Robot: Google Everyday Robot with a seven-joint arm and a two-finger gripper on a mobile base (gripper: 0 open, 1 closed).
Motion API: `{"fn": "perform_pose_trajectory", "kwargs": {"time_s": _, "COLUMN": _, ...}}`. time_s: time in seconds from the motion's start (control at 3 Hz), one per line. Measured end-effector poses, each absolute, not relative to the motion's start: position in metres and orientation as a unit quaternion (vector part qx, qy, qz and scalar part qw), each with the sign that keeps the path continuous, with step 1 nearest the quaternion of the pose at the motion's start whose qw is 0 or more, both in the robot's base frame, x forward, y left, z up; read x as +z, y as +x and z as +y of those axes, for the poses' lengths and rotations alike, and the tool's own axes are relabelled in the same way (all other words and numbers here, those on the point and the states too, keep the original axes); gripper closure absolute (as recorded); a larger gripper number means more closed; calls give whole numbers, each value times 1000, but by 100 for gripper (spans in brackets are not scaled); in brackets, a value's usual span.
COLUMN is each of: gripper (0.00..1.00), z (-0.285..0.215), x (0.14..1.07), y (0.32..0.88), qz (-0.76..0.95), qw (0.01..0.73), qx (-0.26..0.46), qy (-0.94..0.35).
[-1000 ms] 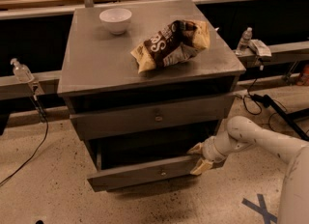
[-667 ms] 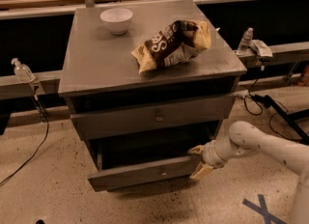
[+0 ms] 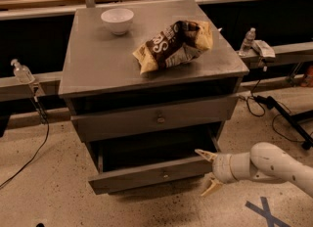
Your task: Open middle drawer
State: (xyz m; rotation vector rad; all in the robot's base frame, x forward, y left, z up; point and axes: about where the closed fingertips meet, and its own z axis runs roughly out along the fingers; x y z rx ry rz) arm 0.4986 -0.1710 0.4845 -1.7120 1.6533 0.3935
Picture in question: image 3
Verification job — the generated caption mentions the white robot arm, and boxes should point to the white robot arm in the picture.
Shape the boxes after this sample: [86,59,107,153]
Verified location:
[195,142,313,197]

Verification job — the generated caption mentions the grey metal rail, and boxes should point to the grey metal rail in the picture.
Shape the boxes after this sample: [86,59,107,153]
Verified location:
[0,42,313,102]

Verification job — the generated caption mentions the black cable on left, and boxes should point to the black cable on left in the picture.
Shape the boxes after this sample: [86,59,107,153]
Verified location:
[0,87,51,190]

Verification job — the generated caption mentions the grey top drawer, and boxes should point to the grey top drawer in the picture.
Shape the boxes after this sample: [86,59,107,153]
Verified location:
[71,95,238,143]

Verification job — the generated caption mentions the clear plastic water bottle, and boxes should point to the clear plastic water bottle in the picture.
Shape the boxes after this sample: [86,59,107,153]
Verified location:
[239,27,256,57]

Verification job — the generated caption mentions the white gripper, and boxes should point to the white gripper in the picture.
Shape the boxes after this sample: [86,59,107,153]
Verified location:
[195,149,236,197]

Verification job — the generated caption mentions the clear sanitizer pump bottle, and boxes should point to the clear sanitizer pump bottle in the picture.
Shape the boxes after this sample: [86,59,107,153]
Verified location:
[11,59,35,84]

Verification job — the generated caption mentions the black cable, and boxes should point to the black cable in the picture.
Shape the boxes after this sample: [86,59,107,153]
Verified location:
[0,87,51,190]
[245,64,272,118]

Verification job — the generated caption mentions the black cable on right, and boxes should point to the black cable on right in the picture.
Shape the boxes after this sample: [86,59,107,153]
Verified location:
[245,64,272,118]

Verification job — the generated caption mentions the brown yellow chip bag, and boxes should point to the brown yellow chip bag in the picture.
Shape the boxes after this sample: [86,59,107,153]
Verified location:
[133,21,213,74]

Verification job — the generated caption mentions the grey drawer cabinet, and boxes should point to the grey drawer cabinet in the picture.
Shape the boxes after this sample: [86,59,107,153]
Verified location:
[58,0,250,196]

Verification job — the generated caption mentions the blue tape cross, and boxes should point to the blue tape cross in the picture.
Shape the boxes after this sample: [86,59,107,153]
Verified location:
[246,197,291,227]

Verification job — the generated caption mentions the folded white paper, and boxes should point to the folded white paper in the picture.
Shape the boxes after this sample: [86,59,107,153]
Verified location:
[252,40,276,58]

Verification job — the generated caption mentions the grey drawer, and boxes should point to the grey drawer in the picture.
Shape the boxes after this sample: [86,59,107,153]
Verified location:
[71,95,238,143]
[88,135,216,194]

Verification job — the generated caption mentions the white ceramic bowl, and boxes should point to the white ceramic bowl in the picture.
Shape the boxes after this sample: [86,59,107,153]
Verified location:
[101,8,134,35]

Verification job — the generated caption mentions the black stand leg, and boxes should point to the black stand leg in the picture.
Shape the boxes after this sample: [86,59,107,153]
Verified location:
[254,96,313,150]

